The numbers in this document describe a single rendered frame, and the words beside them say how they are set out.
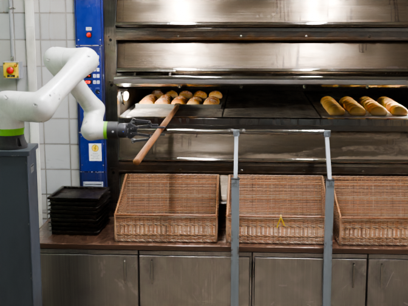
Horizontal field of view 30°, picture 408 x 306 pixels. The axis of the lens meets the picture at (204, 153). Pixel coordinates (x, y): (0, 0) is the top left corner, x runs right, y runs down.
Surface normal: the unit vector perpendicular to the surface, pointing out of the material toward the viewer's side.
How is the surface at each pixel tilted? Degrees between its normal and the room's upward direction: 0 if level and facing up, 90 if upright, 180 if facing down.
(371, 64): 70
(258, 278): 90
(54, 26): 90
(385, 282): 90
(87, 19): 90
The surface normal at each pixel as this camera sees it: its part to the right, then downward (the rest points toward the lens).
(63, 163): -0.06, 0.18
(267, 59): -0.05, -0.16
